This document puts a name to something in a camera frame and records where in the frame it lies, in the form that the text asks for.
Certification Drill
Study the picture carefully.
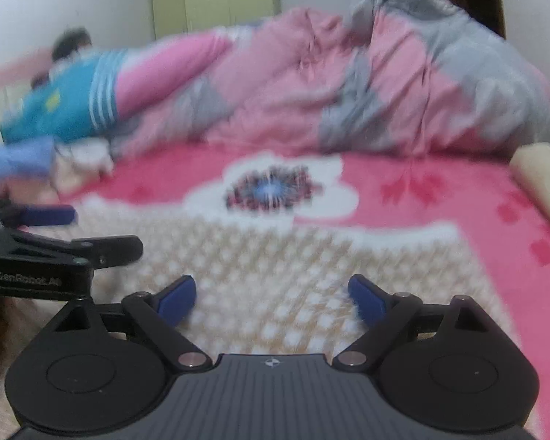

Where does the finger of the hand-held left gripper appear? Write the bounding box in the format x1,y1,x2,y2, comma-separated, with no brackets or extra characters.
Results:
8,231,144,269
0,205,79,228

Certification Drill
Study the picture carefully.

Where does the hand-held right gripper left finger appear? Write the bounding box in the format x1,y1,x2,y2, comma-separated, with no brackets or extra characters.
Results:
50,274,212,370

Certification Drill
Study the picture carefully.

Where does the blue cloth garment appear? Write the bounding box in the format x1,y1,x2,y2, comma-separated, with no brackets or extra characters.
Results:
0,137,59,194

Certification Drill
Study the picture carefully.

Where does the yellow-green wardrobe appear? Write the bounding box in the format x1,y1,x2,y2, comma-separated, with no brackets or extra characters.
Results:
148,0,281,43

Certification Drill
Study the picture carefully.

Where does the teal pink striped quilt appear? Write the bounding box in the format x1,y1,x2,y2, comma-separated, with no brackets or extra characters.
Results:
0,32,235,146

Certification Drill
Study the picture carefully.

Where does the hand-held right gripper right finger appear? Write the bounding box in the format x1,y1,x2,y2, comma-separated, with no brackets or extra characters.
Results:
333,274,495,370

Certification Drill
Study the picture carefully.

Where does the white cloth garment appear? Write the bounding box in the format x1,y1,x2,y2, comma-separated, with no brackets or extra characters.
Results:
55,140,116,180

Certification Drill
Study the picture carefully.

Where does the beige white checked knit jacket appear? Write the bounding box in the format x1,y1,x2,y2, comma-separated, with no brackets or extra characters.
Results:
0,202,547,440

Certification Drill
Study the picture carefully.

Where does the pink grey floral quilt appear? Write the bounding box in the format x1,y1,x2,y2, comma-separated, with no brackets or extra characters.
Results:
110,0,550,162

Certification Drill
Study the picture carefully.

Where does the folded cream garment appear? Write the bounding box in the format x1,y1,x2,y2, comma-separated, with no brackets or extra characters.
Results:
509,142,550,240

